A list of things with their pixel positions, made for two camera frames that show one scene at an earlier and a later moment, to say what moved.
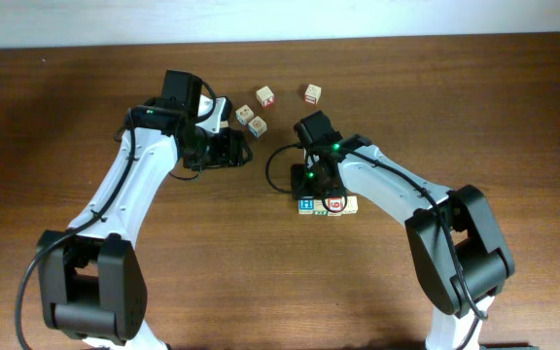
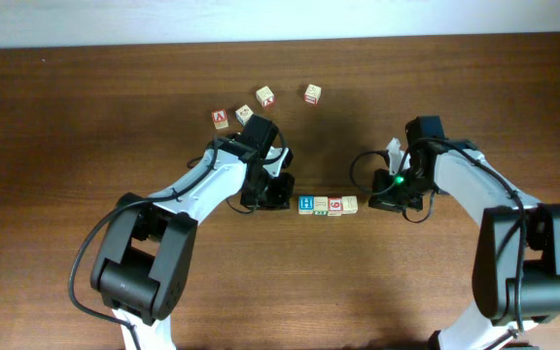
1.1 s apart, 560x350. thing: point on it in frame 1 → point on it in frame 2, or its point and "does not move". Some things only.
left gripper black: [231, 141] → [279, 199]
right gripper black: [299, 191] → [382, 198]
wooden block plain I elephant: [351, 205] does not move
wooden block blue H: [305, 206] does not move
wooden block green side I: [319, 209] does not move
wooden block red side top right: [312, 93] does not move
